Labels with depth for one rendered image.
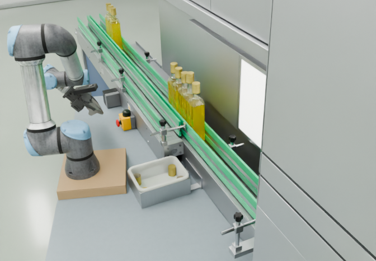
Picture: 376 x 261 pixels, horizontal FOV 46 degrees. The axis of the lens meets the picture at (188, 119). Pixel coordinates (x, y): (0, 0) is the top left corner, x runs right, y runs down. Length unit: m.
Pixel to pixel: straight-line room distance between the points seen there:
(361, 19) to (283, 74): 0.23
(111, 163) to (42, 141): 0.33
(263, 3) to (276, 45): 0.73
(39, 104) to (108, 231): 0.57
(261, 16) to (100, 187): 0.94
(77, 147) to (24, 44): 0.46
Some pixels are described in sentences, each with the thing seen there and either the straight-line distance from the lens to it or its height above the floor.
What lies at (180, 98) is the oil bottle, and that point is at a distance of 1.97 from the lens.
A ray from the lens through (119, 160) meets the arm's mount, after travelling 2.03.
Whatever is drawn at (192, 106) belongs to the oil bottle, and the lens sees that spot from 1.86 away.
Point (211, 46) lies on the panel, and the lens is 1.92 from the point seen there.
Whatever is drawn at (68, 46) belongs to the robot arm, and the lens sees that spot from 1.83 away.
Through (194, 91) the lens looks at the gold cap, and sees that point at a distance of 1.84.
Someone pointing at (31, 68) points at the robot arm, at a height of 1.28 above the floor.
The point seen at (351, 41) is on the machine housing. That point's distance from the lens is 0.71.
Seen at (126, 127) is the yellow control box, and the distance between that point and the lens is 2.31.
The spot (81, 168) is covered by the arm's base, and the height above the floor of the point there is 0.85.
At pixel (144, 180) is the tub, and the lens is 1.94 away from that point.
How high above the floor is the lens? 1.97
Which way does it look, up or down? 31 degrees down
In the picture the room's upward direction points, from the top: 2 degrees counter-clockwise
